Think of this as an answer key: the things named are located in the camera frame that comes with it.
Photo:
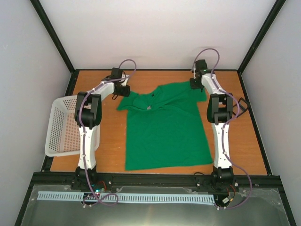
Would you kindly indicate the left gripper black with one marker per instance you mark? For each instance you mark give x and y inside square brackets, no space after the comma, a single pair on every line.
[125,92]

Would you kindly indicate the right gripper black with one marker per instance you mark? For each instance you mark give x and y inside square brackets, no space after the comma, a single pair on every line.
[193,86]

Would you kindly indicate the green t-shirt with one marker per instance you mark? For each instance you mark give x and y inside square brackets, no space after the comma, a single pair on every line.
[171,134]

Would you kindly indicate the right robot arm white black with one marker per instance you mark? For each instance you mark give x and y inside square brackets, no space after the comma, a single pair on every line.
[219,113]

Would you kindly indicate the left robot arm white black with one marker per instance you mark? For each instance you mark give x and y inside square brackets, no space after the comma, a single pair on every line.
[88,116]

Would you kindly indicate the black brooch box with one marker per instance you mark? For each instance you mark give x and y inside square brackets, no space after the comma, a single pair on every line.
[243,107]

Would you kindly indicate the white plastic basket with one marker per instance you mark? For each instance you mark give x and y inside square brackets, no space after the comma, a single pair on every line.
[63,136]

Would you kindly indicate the small electronics board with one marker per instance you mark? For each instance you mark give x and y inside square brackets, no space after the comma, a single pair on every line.
[101,189]

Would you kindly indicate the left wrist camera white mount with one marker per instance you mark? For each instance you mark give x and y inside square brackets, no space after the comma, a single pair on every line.
[124,80]

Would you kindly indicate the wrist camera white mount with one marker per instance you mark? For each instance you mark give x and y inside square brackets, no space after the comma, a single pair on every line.
[124,80]
[194,72]

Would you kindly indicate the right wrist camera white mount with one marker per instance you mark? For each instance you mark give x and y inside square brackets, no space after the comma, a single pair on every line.
[194,72]

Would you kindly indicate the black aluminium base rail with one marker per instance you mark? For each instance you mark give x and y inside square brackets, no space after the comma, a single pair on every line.
[111,181]

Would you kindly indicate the right black frame post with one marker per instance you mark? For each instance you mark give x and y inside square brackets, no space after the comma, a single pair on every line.
[273,13]

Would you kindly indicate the black frame post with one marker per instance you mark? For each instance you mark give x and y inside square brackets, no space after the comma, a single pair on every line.
[52,33]
[273,13]

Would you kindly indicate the light blue cable duct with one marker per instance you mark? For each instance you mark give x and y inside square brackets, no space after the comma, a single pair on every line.
[206,199]

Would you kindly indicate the left black frame post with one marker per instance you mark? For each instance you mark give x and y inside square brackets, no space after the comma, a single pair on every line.
[52,33]

